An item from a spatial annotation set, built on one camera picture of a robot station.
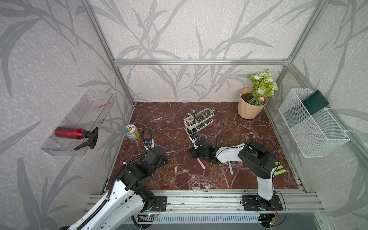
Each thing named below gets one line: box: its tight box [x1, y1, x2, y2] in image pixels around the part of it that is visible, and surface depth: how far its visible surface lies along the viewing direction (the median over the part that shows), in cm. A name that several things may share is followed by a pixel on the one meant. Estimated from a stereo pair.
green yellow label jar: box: [123, 124, 140, 141], surface depth 96 cm
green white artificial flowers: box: [248, 69, 279, 106], surface depth 96 cm
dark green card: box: [301, 89, 330, 116], surface depth 73 cm
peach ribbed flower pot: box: [237, 86, 269, 120], surface depth 104 cm
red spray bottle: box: [54, 126, 99, 150], surface depth 57 cm
